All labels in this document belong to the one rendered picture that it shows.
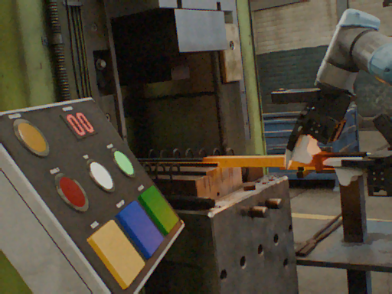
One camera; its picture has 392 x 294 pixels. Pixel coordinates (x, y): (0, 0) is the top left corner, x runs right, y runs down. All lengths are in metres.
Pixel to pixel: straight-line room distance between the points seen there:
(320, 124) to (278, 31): 8.75
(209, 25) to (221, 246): 0.52
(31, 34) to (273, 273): 0.84
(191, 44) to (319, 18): 8.31
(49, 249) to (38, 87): 0.51
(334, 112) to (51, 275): 0.70
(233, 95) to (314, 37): 7.95
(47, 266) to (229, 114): 1.04
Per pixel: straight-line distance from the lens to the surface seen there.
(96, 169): 0.77
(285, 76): 9.82
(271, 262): 1.41
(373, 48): 1.03
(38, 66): 1.09
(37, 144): 0.68
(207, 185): 1.24
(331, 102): 1.14
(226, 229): 1.21
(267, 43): 9.97
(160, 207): 0.86
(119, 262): 0.66
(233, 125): 1.61
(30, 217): 0.63
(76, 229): 0.64
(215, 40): 1.30
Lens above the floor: 1.22
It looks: 8 degrees down
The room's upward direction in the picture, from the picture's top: 7 degrees counter-clockwise
